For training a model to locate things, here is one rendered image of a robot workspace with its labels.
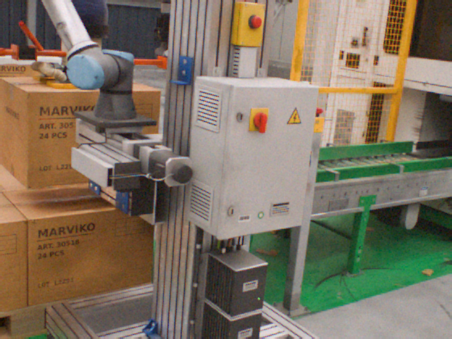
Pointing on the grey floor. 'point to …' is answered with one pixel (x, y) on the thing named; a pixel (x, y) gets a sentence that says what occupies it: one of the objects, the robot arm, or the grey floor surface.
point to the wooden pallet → (36, 317)
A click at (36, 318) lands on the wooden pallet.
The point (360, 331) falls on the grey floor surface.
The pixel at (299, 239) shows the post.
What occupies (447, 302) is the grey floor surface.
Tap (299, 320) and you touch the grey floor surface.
